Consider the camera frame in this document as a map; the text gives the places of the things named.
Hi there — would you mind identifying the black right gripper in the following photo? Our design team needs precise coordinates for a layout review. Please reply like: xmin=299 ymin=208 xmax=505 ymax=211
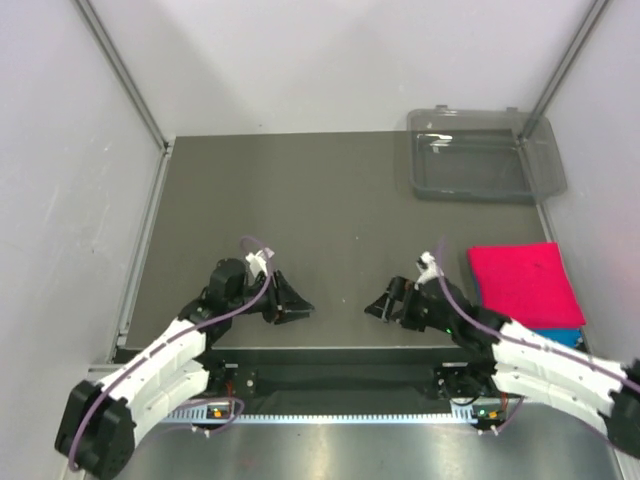
xmin=365 ymin=275 xmax=456 ymax=334

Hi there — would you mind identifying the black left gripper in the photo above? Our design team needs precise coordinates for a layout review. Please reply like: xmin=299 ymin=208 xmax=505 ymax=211
xmin=228 ymin=269 xmax=315 ymax=325

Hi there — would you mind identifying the red t shirt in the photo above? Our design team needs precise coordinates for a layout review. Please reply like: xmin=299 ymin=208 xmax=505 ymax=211
xmin=467 ymin=242 xmax=586 ymax=330

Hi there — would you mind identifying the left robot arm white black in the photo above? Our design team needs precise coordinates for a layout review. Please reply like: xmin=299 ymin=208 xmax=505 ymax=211
xmin=54 ymin=265 xmax=315 ymax=479

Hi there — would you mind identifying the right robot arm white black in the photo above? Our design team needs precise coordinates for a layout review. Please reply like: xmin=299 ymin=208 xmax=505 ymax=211
xmin=364 ymin=277 xmax=639 ymax=457

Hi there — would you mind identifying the clear plastic storage bin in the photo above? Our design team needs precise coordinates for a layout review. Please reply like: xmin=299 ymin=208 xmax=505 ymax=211
xmin=406 ymin=105 xmax=567 ymax=205

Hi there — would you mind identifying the blue folded t shirt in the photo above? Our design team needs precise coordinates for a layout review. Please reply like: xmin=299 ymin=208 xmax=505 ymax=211
xmin=472 ymin=284 xmax=584 ymax=349

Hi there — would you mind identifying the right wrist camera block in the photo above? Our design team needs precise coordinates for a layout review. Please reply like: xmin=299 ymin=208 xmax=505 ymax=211
xmin=414 ymin=251 xmax=445 ymax=291

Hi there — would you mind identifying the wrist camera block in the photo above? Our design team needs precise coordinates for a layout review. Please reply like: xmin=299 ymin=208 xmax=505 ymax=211
xmin=202 ymin=249 xmax=274 ymax=315
xmin=414 ymin=251 xmax=445 ymax=291

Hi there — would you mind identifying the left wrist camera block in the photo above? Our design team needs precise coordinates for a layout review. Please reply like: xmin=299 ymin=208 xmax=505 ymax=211
xmin=202 ymin=249 xmax=274 ymax=315

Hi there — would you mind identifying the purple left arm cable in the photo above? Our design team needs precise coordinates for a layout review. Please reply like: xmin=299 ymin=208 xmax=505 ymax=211
xmin=67 ymin=236 xmax=277 ymax=474

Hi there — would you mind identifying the grey slotted cable duct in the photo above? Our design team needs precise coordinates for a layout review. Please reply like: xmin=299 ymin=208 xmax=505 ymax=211
xmin=164 ymin=402 xmax=506 ymax=425

